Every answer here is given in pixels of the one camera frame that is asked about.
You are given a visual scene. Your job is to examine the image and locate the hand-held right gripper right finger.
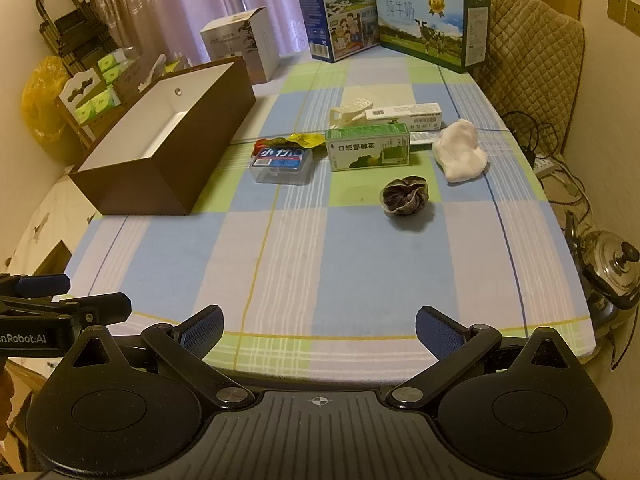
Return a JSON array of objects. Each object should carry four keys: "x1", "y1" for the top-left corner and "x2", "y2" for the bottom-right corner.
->
[{"x1": 382, "y1": 305, "x2": 581, "y2": 413}]

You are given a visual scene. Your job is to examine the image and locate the cardboard box of tissue packs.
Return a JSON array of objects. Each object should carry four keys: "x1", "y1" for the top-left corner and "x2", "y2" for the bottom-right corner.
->
[{"x1": 55, "y1": 47, "x2": 138, "y2": 138}]

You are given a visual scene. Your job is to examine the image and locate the dark scrunchie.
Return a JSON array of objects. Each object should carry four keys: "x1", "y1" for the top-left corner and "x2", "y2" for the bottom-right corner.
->
[{"x1": 381, "y1": 176, "x2": 431, "y2": 218}]

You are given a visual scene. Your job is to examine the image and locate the cream plastic clip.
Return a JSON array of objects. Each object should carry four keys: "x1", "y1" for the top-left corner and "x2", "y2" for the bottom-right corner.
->
[{"x1": 330, "y1": 97, "x2": 373, "y2": 128}]

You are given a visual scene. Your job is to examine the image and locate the steel pot with lid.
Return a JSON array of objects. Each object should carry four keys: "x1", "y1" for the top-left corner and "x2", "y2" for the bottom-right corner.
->
[{"x1": 565, "y1": 212, "x2": 640, "y2": 346}]

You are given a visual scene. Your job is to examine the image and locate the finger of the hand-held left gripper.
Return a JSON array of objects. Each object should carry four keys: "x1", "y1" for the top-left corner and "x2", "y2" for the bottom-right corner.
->
[
  {"x1": 0, "y1": 292, "x2": 132, "y2": 328},
  {"x1": 0, "y1": 273, "x2": 71, "y2": 302}
]

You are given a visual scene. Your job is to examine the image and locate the white power strip with cables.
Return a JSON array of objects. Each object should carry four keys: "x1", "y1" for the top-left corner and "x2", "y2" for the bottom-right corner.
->
[{"x1": 502, "y1": 110, "x2": 601, "y2": 211}]

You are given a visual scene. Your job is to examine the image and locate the plaid tablecloth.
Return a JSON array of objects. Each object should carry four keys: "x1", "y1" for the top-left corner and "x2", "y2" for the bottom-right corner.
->
[{"x1": 65, "y1": 55, "x2": 598, "y2": 401}]

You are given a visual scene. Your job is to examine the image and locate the white low cabinet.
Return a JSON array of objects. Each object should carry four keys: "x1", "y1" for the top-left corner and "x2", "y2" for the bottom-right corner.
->
[{"x1": 0, "y1": 172, "x2": 98, "y2": 281}]

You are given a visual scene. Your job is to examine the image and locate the white humidifier box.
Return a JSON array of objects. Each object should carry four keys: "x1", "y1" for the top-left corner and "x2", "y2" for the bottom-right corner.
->
[{"x1": 200, "y1": 6, "x2": 281, "y2": 85}]

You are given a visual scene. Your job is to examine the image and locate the brown drawer with white inside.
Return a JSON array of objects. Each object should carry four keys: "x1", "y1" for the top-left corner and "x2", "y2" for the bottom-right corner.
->
[{"x1": 68, "y1": 56, "x2": 256, "y2": 216}]

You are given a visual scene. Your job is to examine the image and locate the black folding step ladder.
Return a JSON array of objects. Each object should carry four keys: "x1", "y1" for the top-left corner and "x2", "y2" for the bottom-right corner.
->
[{"x1": 36, "y1": 0, "x2": 108, "y2": 76}]

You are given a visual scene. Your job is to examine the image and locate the white cloth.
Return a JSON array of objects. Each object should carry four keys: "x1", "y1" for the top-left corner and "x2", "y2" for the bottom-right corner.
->
[{"x1": 432, "y1": 120, "x2": 488, "y2": 184}]

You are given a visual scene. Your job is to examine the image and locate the green and white milk box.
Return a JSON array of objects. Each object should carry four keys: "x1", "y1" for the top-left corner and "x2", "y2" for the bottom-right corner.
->
[{"x1": 373, "y1": 0, "x2": 492, "y2": 74}]

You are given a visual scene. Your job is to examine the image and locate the yellow packet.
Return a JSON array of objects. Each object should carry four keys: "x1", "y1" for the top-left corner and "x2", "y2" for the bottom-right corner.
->
[{"x1": 270, "y1": 131, "x2": 326, "y2": 150}]

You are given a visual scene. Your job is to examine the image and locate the yellow plastic bag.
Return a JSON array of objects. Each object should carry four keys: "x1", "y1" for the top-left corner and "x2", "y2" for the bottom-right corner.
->
[{"x1": 21, "y1": 56, "x2": 83, "y2": 163}]

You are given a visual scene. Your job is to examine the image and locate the green and white medicine box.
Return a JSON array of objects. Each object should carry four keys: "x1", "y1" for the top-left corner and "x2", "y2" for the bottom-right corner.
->
[{"x1": 325, "y1": 122, "x2": 412, "y2": 173}]

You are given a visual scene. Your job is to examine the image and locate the clear plastic box blue label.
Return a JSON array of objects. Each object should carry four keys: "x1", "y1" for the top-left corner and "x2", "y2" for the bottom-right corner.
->
[{"x1": 248, "y1": 146, "x2": 315, "y2": 186}]

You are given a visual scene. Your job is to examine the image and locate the open cardboard box with bag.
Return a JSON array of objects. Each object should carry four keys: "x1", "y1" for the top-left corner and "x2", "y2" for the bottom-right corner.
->
[{"x1": 140, "y1": 54, "x2": 193, "y2": 92}]

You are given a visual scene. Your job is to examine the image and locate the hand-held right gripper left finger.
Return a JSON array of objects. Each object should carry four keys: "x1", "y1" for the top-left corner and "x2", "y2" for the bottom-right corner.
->
[{"x1": 62, "y1": 304, "x2": 256, "y2": 413}]

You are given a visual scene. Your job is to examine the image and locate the long white carton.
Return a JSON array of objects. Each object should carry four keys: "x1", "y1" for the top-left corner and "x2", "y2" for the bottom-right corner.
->
[{"x1": 365, "y1": 102, "x2": 444, "y2": 132}]

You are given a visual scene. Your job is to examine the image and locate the beige quilted chair cover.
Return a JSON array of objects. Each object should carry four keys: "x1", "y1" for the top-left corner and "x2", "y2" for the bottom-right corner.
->
[{"x1": 472, "y1": 0, "x2": 586, "y2": 156}]

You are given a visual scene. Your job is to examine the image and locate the blue milk carton box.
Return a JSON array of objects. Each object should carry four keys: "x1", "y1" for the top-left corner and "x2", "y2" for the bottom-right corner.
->
[{"x1": 291, "y1": 0, "x2": 383, "y2": 63}]

